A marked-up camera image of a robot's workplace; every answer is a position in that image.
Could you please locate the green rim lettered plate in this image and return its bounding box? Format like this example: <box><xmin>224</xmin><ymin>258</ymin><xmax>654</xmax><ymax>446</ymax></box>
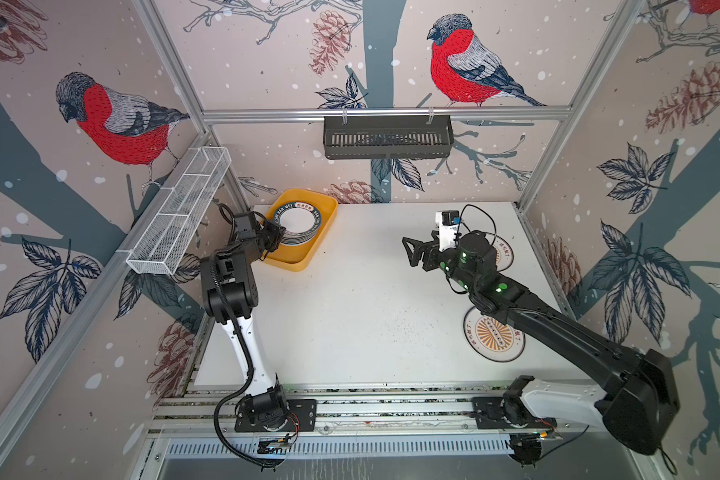
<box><xmin>273</xmin><ymin>201</ymin><xmax>322</xmax><ymax>234</ymax></box>

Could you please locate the orange sunburst plate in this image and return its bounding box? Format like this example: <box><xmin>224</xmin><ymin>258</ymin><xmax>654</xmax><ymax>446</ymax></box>
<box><xmin>494</xmin><ymin>236</ymin><xmax>515</xmax><ymax>272</ymax></box>
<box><xmin>463</xmin><ymin>307</ymin><xmax>526</xmax><ymax>363</ymax></box>

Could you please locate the white plate flower emblem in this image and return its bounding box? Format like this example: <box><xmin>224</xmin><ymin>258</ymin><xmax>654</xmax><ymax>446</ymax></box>
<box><xmin>281</xmin><ymin>231</ymin><xmax>317</xmax><ymax>246</ymax></box>

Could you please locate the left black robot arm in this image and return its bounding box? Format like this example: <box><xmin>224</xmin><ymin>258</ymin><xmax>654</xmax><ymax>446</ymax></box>
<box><xmin>200</xmin><ymin>203</ymin><xmax>290</xmax><ymax>428</ymax></box>

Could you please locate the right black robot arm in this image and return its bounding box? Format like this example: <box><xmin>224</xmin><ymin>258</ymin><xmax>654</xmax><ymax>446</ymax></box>
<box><xmin>402</xmin><ymin>231</ymin><xmax>680</xmax><ymax>455</ymax></box>

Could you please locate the yellow plastic bin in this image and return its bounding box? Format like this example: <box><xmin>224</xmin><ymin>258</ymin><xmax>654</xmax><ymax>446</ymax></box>
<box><xmin>264</xmin><ymin>189</ymin><xmax>339</xmax><ymax>272</ymax></box>

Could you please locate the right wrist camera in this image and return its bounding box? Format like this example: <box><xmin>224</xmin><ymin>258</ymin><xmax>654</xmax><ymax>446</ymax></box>
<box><xmin>435</xmin><ymin>210</ymin><xmax>461</xmax><ymax>252</ymax></box>

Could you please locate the white mesh wire shelf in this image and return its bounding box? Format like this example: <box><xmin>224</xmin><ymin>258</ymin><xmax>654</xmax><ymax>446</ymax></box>
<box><xmin>126</xmin><ymin>146</ymin><xmax>231</xmax><ymax>275</ymax></box>

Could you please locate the black hanging wire basket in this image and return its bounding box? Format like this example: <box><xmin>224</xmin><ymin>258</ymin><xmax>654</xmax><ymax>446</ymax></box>
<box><xmin>323</xmin><ymin>115</ymin><xmax>454</xmax><ymax>160</ymax></box>

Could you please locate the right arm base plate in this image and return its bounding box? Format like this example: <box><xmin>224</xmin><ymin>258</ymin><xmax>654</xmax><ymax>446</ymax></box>
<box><xmin>470</xmin><ymin>396</ymin><xmax>557</xmax><ymax>430</ymax></box>

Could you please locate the aluminium mounting rail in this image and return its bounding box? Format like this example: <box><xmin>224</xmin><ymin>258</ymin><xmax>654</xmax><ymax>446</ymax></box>
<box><xmin>146</xmin><ymin>383</ymin><xmax>646</xmax><ymax>436</ymax></box>

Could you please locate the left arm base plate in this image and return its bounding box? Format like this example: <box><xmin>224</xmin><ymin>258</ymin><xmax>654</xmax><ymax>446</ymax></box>
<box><xmin>234</xmin><ymin>399</ymin><xmax>317</xmax><ymax>434</ymax></box>

